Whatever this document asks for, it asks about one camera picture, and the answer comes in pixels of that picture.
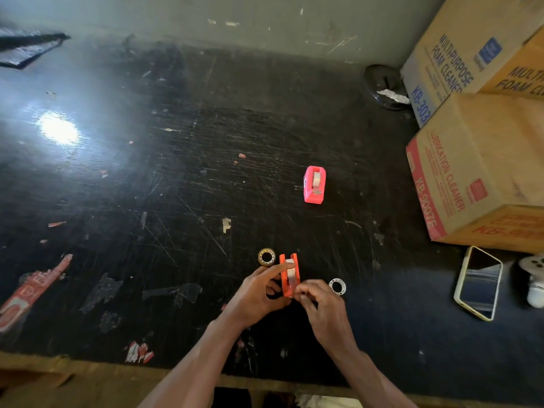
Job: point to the person's left hand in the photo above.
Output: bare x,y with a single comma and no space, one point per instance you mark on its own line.
248,299

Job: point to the person's right hand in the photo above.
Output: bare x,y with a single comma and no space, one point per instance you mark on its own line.
329,318

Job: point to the person's left thumb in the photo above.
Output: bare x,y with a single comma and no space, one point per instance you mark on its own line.
273,288

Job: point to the person's right fingers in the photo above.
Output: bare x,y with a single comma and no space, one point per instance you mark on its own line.
312,288

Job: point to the orange tape dispenser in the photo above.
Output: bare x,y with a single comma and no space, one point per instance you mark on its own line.
283,267

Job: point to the person's left forearm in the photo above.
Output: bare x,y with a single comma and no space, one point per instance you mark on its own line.
193,369

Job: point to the person's right forearm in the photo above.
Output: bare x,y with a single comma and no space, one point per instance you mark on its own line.
369,382

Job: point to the white empty tape core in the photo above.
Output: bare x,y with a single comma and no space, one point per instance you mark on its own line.
332,283

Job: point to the white tape roll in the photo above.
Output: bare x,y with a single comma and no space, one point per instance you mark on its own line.
291,274

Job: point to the tape roll with gold core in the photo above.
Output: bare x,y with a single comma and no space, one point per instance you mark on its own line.
260,254

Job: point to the white paper scrap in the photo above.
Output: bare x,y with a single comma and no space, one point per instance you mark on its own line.
226,225

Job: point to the pink tape dispenser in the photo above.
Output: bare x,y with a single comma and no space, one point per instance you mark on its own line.
309,195

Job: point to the clear tape roll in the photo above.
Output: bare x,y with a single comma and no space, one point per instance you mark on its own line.
316,180

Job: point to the red and white sticker scrap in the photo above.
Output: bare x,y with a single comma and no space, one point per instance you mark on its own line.
139,353

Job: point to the smartphone in yellow case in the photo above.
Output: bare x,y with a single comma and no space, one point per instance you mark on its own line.
478,284

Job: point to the cardboard box with red print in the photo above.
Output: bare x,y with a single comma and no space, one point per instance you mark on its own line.
476,165

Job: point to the crumpled white paper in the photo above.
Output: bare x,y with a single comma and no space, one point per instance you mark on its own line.
393,96

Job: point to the white handheld device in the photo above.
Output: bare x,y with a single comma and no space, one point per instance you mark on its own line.
533,288

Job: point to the black round dish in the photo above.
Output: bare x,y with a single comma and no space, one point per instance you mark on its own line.
380,78

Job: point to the red torn sticker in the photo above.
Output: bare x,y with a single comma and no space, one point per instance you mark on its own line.
25,295

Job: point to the cardboard box with blue print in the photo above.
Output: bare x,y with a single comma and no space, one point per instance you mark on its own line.
457,42

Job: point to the black flat object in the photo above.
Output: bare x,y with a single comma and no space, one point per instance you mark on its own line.
25,50

